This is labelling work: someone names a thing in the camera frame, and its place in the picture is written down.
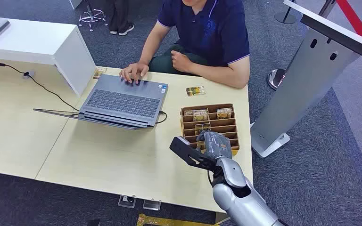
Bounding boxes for silver kiosk stand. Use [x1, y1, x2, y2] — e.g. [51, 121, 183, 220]
[250, 0, 362, 159]

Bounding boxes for dark stanchion post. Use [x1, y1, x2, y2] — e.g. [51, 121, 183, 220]
[274, 0, 298, 25]

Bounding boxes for wooden card organizer box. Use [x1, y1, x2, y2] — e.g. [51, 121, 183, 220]
[180, 103, 240, 157]

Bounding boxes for chrome stanchion base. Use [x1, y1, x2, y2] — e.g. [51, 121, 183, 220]
[266, 68, 290, 91]

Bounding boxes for person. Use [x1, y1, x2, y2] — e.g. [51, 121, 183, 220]
[119, 0, 251, 90]

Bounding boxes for clear floor block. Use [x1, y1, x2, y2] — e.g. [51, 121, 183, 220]
[142, 199, 162, 211]
[118, 195, 137, 209]

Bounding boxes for hotel card pair in organizer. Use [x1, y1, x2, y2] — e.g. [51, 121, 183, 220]
[184, 108, 209, 122]

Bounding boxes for person's right hand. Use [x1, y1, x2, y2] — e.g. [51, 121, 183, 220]
[119, 63, 150, 84]

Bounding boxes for chrome stool base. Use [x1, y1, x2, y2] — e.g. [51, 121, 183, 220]
[78, 0, 108, 32]

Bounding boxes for black laptop power cable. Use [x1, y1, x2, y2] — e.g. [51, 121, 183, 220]
[154, 110, 168, 125]

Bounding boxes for person's left hand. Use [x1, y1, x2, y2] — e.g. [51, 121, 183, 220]
[171, 49, 195, 74]

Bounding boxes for red barrier belt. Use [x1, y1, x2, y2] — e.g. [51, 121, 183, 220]
[335, 0, 362, 70]

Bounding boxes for white desktop cabinet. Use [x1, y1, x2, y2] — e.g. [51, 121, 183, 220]
[0, 17, 97, 97]

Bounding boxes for standing person's legs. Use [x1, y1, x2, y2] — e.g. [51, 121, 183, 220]
[105, 0, 136, 37]

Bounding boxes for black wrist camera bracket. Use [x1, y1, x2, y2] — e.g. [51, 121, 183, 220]
[169, 136, 218, 172]

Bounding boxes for long black desk cable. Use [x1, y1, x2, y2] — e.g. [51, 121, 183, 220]
[0, 49, 81, 113]

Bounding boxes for grey laptop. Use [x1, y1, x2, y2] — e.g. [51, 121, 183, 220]
[33, 74, 169, 131]

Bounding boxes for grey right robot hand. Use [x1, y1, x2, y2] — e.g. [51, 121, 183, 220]
[196, 130, 233, 161]

